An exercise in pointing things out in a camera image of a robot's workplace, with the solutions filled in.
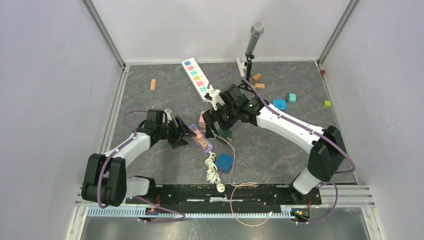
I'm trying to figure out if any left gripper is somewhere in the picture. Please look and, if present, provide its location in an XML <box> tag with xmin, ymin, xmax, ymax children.
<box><xmin>157</xmin><ymin>115</ymin><xmax>196</xmax><ymax>149</ymax></box>

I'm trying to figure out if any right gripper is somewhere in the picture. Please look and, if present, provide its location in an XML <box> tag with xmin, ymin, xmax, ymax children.
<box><xmin>202</xmin><ymin>102</ymin><xmax>239</xmax><ymax>139</ymax></box>

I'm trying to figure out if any pink cube socket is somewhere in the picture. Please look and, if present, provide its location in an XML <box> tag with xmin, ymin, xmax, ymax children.
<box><xmin>198</xmin><ymin>111</ymin><xmax>206</xmax><ymax>129</ymax></box>

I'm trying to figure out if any purple USB power strip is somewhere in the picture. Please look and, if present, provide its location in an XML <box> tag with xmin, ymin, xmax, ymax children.
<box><xmin>188</xmin><ymin>124</ymin><xmax>214</xmax><ymax>153</ymax></box>

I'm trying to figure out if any pink charger plug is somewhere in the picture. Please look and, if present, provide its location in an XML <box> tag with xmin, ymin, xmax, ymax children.
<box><xmin>194</xmin><ymin>129</ymin><xmax>203</xmax><ymax>140</ymax></box>

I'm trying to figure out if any brown charger plug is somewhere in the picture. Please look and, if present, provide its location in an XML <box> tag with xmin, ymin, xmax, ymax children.
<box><xmin>198</xmin><ymin>138</ymin><xmax>209</xmax><ymax>149</ymax></box>

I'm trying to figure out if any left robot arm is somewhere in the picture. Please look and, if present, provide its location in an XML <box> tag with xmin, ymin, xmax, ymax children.
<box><xmin>81</xmin><ymin>109</ymin><xmax>196</xmax><ymax>209</ymax></box>

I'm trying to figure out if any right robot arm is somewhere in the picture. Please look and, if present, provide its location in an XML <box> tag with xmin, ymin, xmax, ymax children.
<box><xmin>202</xmin><ymin>84</ymin><xmax>356</xmax><ymax>204</ymax></box>

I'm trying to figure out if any teal plug adapter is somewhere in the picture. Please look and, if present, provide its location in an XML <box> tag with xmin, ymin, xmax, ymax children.
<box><xmin>285</xmin><ymin>93</ymin><xmax>297</xmax><ymax>103</ymax></box>

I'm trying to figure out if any dark green cube socket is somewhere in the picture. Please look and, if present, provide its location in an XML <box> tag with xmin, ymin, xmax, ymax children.
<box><xmin>217</xmin><ymin>129</ymin><xmax>232</xmax><ymax>142</ymax></box>

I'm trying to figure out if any lower wooden block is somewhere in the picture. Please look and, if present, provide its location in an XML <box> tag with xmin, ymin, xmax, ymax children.
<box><xmin>254</xmin><ymin>83</ymin><xmax>266</xmax><ymax>90</ymax></box>

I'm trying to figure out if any wooden block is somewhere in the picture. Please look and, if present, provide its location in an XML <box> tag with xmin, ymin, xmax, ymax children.
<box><xmin>150</xmin><ymin>78</ymin><xmax>157</xmax><ymax>92</ymax></box>
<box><xmin>254</xmin><ymin>83</ymin><xmax>266</xmax><ymax>90</ymax></box>
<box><xmin>252</xmin><ymin>73</ymin><xmax>263</xmax><ymax>83</ymax></box>

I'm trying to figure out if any upper wooden block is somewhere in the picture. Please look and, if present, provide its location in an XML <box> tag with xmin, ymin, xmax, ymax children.
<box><xmin>252</xmin><ymin>73</ymin><xmax>263</xmax><ymax>83</ymax></box>

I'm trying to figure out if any left wooden block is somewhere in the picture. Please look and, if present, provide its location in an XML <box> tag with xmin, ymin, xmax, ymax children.
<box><xmin>150</xmin><ymin>78</ymin><xmax>157</xmax><ymax>92</ymax></box>

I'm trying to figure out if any white multicolour power strip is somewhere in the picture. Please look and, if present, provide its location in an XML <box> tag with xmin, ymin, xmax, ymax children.
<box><xmin>181</xmin><ymin>57</ymin><xmax>211</xmax><ymax>103</ymax></box>

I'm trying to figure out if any black tripod stand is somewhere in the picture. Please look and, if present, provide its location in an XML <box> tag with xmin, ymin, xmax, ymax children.
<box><xmin>237</xmin><ymin>55</ymin><xmax>257</xmax><ymax>96</ymax></box>

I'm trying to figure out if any blue flat adapter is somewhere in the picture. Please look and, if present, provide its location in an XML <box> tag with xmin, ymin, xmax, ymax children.
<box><xmin>272</xmin><ymin>99</ymin><xmax>287</xmax><ymax>111</ymax></box>

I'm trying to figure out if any blue cube socket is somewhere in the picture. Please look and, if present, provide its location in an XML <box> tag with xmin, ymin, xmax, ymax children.
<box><xmin>214</xmin><ymin>153</ymin><xmax>234</xmax><ymax>174</ymax></box>

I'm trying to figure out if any grey microphone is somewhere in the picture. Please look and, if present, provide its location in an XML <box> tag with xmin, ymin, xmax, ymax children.
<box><xmin>245</xmin><ymin>22</ymin><xmax>265</xmax><ymax>56</ymax></box>

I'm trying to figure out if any small green cube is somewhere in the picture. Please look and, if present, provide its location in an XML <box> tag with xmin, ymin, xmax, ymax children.
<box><xmin>323</xmin><ymin>100</ymin><xmax>332</xmax><ymax>108</ymax></box>

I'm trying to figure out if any white bracket piece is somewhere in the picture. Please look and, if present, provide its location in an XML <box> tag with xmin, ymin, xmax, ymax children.
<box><xmin>235</xmin><ymin>57</ymin><xmax>247</xmax><ymax>78</ymax></box>

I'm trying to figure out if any white coiled power cord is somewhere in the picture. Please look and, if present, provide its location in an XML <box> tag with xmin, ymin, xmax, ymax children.
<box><xmin>204</xmin><ymin>152</ymin><xmax>227</xmax><ymax>193</ymax></box>

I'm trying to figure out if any pink charging cable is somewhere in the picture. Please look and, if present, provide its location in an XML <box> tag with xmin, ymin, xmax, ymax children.
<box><xmin>216</xmin><ymin>135</ymin><xmax>275</xmax><ymax>228</ymax></box>

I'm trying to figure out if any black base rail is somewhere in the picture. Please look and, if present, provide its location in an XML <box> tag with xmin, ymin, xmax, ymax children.
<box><xmin>145</xmin><ymin>183</ymin><xmax>322</xmax><ymax>214</ymax></box>

